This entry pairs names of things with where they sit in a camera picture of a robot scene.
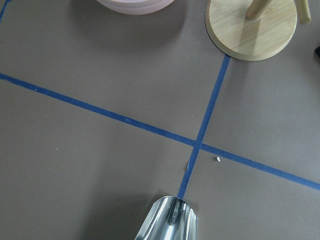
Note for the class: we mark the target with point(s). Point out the wooden stand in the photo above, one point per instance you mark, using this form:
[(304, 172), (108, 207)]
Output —
[(254, 30)]

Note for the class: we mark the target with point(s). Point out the pink bowl with ice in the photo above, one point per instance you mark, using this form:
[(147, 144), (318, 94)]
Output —
[(135, 7)]

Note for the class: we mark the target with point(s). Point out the silver metal ice scoop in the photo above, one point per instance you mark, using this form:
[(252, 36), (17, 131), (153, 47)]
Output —
[(169, 218)]

